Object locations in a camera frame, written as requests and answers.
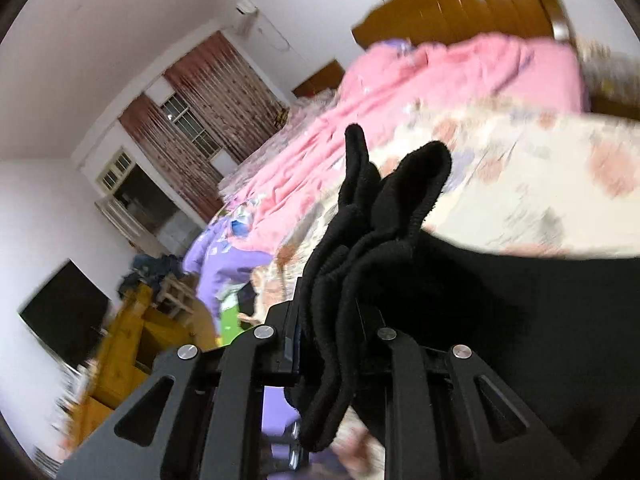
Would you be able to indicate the floral bed sheet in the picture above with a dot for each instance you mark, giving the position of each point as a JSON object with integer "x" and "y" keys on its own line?
{"x": 550, "y": 185}

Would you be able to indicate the white lattice transom window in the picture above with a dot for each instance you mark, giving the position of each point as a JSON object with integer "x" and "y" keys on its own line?
{"x": 116, "y": 170}

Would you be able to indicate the white air conditioner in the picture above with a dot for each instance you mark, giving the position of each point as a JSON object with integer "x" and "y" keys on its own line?
{"x": 246, "y": 6}

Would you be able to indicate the black flat television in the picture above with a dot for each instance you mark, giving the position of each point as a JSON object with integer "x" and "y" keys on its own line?
{"x": 65, "y": 310}

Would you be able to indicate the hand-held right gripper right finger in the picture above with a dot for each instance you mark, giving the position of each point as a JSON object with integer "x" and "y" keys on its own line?
{"x": 372, "y": 345}

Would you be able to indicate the pink quilt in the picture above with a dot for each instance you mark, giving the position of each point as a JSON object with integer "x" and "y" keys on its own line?
{"x": 400, "y": 95}

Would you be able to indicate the white stool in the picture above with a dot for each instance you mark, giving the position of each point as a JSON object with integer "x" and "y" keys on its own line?
{"x": 175, "y": 297}

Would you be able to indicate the black pants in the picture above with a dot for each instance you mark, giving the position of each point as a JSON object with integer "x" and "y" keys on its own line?
{"x": 525, "y": 320}

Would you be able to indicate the dark red patterned curtain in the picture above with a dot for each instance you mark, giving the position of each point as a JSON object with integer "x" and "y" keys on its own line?
{"x": 225, "y": 85}

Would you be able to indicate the barred window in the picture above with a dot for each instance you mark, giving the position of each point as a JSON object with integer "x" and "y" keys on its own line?
{"x": 192, "y": 127}

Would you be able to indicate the pile of blue clothes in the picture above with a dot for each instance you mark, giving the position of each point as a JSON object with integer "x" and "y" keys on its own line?
{"x": 150, "y": 272}

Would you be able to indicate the dark red wooden cabinet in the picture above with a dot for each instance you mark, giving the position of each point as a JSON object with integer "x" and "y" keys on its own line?
{"x": 320, "y": 79}

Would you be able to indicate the yellow wooden furniture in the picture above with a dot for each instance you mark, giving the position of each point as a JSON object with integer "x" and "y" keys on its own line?
{"x": 125, "y": 360}

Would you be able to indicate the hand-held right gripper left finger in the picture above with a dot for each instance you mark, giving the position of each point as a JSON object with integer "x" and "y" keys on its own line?
{"x": 277, "y": 355}

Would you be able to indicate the purple printed cloth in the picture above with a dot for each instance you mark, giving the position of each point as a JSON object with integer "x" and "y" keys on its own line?
{"x": 220, "y": 265}

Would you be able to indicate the purple floral pillow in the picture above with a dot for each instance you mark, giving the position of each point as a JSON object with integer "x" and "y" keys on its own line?
{"x": 392, "y": 47}

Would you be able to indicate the green cloth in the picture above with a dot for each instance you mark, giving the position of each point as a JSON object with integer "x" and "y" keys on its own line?
{"x": 231, "y": 327}

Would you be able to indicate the brown wooden headboard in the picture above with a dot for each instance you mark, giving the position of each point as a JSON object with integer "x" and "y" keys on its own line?
{"x": 450, "y": 15}

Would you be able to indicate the floral patterned blanket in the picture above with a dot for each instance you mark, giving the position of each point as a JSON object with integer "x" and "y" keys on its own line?
{"x": 280, "y": 150}

